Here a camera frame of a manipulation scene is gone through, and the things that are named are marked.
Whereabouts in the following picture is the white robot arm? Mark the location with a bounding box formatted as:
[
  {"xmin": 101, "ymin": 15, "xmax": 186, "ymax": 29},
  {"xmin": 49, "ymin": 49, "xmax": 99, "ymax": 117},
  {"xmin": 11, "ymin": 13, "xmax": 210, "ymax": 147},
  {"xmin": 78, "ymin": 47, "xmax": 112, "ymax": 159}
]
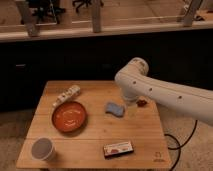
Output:
[{"xmin": 115, "ymin": 57, "xmax": 213, "ymax": 126}]

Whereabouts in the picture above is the blue sponge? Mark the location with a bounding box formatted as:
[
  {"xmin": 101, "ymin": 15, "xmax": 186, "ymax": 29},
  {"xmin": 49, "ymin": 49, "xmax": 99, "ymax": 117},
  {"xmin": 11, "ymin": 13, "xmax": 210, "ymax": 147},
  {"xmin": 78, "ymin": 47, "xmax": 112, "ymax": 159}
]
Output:
[{"xmin": 105, "ymin": 102, "xmax": 125, "ymax": 117}]

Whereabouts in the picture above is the white power strip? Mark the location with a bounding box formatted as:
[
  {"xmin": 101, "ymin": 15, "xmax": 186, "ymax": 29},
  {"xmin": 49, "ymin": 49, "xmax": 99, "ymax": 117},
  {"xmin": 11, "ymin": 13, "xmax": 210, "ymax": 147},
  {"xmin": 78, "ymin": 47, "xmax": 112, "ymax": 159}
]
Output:
[{"xmin": 53, "ymin": 85, "xmax": 81, "ymax": 108}]

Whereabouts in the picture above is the red chili pepper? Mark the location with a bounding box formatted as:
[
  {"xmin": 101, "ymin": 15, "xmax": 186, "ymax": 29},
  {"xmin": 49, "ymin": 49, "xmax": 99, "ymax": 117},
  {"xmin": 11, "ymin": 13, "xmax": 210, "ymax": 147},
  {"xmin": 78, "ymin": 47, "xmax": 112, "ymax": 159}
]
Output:
[{"xmin": 136, "ymin": 99, "xmax": 148, "ymax": 107}]

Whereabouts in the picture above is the orange bowl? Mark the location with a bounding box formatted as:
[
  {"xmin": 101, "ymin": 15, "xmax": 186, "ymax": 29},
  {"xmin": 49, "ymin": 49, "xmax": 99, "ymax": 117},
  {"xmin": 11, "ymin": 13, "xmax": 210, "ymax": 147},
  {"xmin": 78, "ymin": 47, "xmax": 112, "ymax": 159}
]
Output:
[{"xmin": 52, "ymin": 101, "xmax": 87, "ymax": 133}]

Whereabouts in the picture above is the wooden table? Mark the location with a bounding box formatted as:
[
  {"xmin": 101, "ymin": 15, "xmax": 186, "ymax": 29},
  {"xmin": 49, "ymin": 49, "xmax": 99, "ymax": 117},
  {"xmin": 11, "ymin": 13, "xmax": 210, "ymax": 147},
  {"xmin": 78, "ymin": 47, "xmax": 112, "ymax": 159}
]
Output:
[{"xmin": 16, "ymin": 81, "xmax": 171, "ymax": 170}]

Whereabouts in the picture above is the small red white box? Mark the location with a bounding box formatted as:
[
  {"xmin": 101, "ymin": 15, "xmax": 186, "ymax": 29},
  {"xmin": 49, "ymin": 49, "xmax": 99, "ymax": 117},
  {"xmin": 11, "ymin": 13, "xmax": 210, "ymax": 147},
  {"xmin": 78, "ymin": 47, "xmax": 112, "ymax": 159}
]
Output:
[{"xmin": 103, "ymin": 141, "xmax": 134, "ymax": 158}]

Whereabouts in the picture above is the black office chair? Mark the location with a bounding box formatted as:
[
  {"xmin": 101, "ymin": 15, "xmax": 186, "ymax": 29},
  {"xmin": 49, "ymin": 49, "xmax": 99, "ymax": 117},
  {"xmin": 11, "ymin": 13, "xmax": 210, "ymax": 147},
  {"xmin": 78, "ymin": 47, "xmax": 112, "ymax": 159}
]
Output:
[
  {"xmin": 72, "ymin": 0, "xmax": 104, "ymax": 13},
  {"xmin": 26, "ymin": 0, "xmax": 66, "ymax": 24}
]

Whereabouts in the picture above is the white paper cup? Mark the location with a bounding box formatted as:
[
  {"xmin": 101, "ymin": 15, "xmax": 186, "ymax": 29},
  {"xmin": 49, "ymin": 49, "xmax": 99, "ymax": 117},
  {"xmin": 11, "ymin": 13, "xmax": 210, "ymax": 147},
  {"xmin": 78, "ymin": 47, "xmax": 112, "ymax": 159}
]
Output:
[{"xmin": 31, "ymin": 137, "xmax": 56, "ymax": 161}]

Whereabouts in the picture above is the middle grey window post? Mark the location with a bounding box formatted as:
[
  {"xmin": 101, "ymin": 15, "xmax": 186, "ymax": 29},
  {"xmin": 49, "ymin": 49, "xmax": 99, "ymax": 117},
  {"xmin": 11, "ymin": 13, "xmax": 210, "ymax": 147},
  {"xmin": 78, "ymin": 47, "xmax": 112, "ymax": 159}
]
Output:
[{"xmin": 92, "ymin": 0, "xmax": 101, "ymax": 33}]

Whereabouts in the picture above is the grey window post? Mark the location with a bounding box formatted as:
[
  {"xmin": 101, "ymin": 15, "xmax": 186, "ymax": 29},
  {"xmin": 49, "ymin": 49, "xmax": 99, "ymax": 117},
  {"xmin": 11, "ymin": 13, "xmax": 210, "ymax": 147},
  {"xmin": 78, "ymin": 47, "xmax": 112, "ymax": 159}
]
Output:
[
  {"xmin": 15, "ymin": 0, "xmax": 39, "ymax": 37},
  {"xmin": 92, "ymin": 0, "xmax": 101, "ymax": 33},
  {"xmin": 182, "ymin": 0, "xmax": 203, "ymax": 27}
]

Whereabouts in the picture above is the black cable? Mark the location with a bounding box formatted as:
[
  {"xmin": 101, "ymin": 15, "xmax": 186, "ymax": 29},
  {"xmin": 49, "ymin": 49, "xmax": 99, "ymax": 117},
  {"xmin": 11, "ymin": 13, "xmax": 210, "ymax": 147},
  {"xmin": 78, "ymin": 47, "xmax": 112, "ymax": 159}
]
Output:
[{"xmin": 164, "ymin": 119, "xmax": 199, "ymax": 171}]

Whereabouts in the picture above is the left grey window post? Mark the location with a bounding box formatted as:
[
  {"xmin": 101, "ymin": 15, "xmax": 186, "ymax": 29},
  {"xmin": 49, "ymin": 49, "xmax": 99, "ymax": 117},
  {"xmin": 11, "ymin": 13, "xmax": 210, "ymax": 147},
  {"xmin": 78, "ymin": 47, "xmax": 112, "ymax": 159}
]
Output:
[{"xmin": 15, "ymin": 0, "xmax": 39, "ymax": 37}]

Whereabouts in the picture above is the right grey window post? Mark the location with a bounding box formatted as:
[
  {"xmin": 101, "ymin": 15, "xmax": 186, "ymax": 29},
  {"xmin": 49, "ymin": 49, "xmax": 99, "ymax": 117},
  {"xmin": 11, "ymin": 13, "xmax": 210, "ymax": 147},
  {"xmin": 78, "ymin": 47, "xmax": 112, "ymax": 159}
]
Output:
[{"xmin": 182, "ymin": 0, "xmax": 203, "ymax": 27}]

